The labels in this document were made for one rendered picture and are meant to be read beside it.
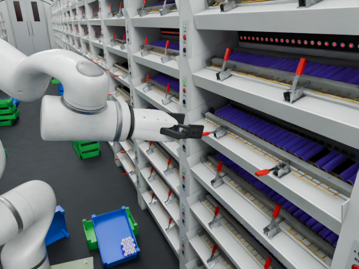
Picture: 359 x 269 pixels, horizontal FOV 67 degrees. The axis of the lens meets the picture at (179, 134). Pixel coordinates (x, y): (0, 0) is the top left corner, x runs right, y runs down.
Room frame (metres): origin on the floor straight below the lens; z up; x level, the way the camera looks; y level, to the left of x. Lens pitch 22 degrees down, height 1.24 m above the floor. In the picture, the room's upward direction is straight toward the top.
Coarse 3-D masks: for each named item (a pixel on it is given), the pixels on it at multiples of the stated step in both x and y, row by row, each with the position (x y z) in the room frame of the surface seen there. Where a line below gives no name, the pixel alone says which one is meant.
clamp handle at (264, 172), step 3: (279, 165) 0.57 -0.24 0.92; (273, 168) 0.57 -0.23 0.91; (276, 168) 0.57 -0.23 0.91; (279, 168) 0.57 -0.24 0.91; (258, 171) 0.55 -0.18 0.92; (261, 171) 0.55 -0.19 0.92; (264, 171) 0.55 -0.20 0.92; (267, 171) 0.55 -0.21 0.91; (270, 171) 0.56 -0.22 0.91; (273, 171) 0.56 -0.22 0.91; (255, 174) 0.55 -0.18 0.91; (258, 174) 0.54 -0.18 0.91; (261, 174) 0.54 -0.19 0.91; (264, 174) 0.55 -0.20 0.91; (267, 174) 0.55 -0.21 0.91
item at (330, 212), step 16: (192, 112) 0.95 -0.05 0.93; (208, 128) 0.89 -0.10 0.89; (224, 144) 0.77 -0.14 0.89; (240, 144) 0.74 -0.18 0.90; (240, 160) 0.69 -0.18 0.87; (256, 160) 0.65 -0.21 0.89; (352, 160) 0.56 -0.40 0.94; (256, 176) 0.64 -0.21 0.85; (272, 176) 0.58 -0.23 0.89; (288, 176) 0.56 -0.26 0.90; (336, 176) 0.53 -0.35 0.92; (288, 192) 0.53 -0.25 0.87; (304, 192) 0.50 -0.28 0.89; (320, 192) 0.49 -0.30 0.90; (304, 208) 0.50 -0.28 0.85; (320, 208) 0.45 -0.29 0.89; (336, 208) 0.44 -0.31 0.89; (336, 224) 0.42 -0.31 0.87
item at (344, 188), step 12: (216, 120) 0.88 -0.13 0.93; (240, 132) 0.76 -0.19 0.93; (252, 144) 0.71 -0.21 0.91; (264, 144) 0.68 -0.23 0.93; (276, 156) 0.63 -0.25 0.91; (288, 156) 0.60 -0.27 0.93; (300, 168) 0.56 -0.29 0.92; (312, 168) 0.54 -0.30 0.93; (324, 180) 0.50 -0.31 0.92; (336, 180) 0.49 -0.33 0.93; (348, 192) 0.45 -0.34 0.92
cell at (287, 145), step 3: (294, 138) 0.67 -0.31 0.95; (297, 138) 0.67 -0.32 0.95; (300, 138) 0.67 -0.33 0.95; (291, 141) 0.66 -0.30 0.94; (294, 141) 0.66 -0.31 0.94; (297, 141) 0.66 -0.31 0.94; (285, 144) 0.66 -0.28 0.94; (288, 144) 0.65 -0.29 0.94; (291, 144) 0.65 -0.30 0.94; (294, 144) 0.66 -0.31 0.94; (282, 147) 0.65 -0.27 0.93; (285, 147) 0.65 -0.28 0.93; (288, 147) 0.65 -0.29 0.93; (285, 150) 0.64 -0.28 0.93
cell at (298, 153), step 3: (312, 141) 0.64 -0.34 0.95; (309, 144) 0.63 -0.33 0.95; (312, 144) 0.63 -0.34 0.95; (315, 144) 0.63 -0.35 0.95; (303, 147) 0.62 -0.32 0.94; (306, 147) 0.62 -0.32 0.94; (309, 147) 0.62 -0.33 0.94; (312, 147) 0.63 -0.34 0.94; (300, 150) 0.62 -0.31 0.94; (303, 150) 0.62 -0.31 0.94; (306, 150) 0.62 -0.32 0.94; (294, 153) 0.62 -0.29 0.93; (297, 153) 0.61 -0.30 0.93; (300, 153) 0.61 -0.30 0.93; (303, 153) 0.61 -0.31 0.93; (297, 156) 0.61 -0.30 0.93
